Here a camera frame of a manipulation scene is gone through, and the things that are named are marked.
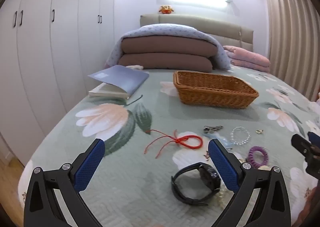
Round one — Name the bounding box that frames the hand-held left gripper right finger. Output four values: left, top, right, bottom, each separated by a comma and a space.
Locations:
208, 138, 292, 227

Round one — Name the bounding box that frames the blue floral blanket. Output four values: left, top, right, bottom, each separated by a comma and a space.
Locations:
105, 24, 232, 70

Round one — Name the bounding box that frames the beige padded headboard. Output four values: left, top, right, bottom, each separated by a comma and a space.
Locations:
140, 14, 254, 53

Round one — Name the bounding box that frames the green floral bedspread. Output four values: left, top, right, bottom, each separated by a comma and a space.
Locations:
17, 64, 320, 227

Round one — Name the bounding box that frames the clear bead bracelet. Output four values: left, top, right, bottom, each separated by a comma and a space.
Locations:
230, 126, 250, 145

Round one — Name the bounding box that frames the metal hair clip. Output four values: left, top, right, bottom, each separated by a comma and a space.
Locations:
203, 125, 223, 134

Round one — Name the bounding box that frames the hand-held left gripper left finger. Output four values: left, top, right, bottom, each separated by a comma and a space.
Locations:
24, 138, 105, 227

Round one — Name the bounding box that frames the orange plush toy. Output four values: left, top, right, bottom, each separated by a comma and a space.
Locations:
158, 5, 174, 15

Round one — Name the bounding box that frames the red cord bracelet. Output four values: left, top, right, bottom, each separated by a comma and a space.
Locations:
144, 129, 203, 159

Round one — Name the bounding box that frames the pale bead bracelet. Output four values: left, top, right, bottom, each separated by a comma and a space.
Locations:
212, 187, 233, 208

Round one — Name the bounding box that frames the folded pink blanket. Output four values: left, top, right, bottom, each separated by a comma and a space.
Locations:
222, 45, 271, 73

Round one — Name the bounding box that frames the folded brown quilt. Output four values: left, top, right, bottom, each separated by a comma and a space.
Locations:
118, 34, 217, 72

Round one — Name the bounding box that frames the light blue hair clip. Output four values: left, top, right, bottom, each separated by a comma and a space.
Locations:
203, 133, 233, 150

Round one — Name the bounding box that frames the white wardrobe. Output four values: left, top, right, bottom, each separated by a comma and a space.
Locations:
0, 0, 117, 167

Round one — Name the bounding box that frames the black wristwatch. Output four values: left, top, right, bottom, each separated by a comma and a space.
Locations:
171, 162, 222, 206

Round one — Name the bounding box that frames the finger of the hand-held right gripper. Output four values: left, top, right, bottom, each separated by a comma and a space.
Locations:
308, 131, 320, 147
291, 133, 320, 161

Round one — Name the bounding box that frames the dark bookmark ribbon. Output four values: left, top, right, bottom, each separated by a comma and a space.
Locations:
126, 95, 143, 105

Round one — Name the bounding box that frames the beige curtain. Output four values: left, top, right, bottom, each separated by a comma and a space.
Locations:
260, 0, 320, 101

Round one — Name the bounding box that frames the purple coil hair tie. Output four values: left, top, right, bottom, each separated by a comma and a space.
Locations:
246, 146, 271, 168

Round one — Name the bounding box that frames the brown wicker basket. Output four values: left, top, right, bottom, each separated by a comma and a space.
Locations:
173, 71, 259, 109

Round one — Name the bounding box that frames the blue-grey open book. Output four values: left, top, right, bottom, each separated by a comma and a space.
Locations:
87, 65, 150, 99

